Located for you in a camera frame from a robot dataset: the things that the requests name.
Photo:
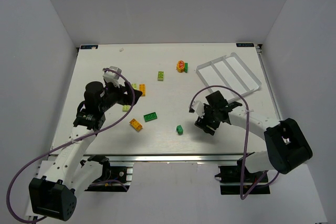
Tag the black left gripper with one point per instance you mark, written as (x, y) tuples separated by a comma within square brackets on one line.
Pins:
[(125, 93)]

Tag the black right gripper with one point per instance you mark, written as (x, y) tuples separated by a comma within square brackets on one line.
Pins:
[(210, 120)]

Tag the lime green small brick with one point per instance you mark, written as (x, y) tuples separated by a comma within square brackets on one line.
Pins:
[(134, 86)]

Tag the lime green 2x2 brick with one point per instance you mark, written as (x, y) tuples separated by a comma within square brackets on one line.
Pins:
[(126, 108)]

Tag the green upside-down plate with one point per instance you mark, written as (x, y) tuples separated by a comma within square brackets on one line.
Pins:
[(150, 117)]

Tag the lime green 2x3 brick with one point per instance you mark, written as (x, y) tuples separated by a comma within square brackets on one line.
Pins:
[(160, 76)]

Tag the green printed 2x2 brick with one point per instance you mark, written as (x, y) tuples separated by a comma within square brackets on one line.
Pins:
[(179, 130)]

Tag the yellow round printed brick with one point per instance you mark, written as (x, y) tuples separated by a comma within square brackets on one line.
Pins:
[(180, 66)]

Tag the dark green brick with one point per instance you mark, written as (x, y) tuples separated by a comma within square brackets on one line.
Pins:
[(186, 67)]

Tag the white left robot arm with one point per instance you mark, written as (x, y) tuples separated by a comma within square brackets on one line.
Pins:
[(55, 194)]

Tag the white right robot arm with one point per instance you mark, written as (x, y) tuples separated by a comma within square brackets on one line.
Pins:
[(286, 145)]

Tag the yellow 2x4 brick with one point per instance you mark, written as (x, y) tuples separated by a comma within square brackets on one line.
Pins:
[(142, 88)]

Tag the yellow upside-down brick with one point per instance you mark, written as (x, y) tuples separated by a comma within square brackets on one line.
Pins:
[(136, 125)]

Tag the white three-compartment tray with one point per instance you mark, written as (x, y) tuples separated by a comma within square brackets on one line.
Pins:
[(229, 71)]

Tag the left blue table label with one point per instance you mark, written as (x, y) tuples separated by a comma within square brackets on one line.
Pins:
[(88, 47)]

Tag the blue table label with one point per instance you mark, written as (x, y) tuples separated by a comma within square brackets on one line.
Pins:
[(88, 47), (244, 44)]

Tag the right blue table label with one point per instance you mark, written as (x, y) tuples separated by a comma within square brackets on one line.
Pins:
[(244, 44)]

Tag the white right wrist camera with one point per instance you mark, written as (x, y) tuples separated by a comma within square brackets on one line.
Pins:
[(198, 108)]

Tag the aluminium table rail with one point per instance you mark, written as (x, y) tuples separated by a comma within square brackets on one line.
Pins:
[(174, 158)]

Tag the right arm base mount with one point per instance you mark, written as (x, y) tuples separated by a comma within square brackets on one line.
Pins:
[(229, 179)]

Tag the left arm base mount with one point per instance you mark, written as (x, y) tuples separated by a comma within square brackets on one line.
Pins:
[(114, 178)]

